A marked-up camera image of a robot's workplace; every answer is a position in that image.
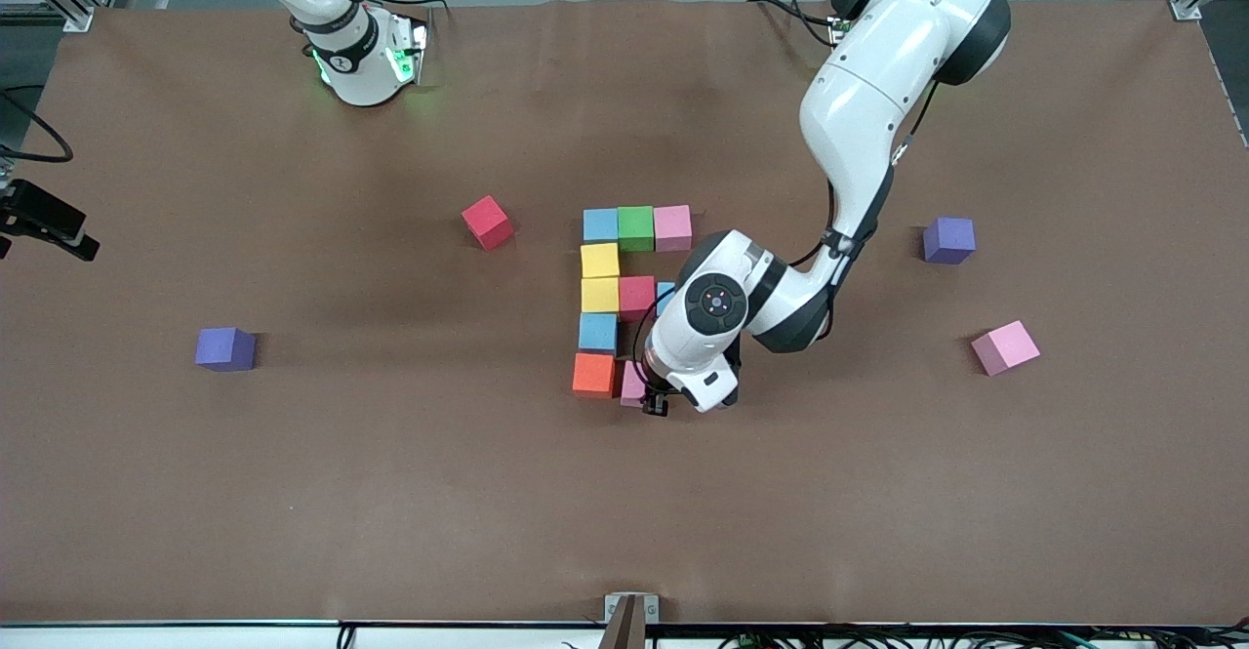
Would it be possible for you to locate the red foam cube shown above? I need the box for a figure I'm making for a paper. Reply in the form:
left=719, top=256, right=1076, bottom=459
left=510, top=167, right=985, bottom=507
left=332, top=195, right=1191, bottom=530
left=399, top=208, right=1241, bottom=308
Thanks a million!
left=619, top=276, right=658, bottom=323
left=462, top=195, right=515, bottom=251

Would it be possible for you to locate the brown table mat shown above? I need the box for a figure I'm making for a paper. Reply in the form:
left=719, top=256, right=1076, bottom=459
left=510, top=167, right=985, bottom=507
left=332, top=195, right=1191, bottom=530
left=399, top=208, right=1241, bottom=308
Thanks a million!
left=0, top=0, right=1249, bottom=626

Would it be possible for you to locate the black left base cable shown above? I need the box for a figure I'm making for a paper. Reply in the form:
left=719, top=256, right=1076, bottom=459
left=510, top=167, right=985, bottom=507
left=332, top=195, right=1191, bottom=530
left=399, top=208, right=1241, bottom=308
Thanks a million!
left=746, top=0, right=842, bottom=45

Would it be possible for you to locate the purple foam cube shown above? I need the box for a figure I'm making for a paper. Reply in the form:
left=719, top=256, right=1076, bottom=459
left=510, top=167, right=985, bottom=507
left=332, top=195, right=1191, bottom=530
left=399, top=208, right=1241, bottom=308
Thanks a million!
left=923, top=217, right=977, bottom=265
left=194, top=327, right=257, bottom=373

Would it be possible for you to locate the orange foam cube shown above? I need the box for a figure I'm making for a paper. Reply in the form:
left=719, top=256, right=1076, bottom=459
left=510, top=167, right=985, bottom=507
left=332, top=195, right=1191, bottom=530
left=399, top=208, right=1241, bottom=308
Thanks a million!
left=572, top=352, right=617, bottom=398

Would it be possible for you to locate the green foam cube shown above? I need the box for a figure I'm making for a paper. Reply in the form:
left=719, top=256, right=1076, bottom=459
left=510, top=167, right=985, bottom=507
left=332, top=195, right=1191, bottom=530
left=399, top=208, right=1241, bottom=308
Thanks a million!
left=618, top=205, right=656, bottom=253

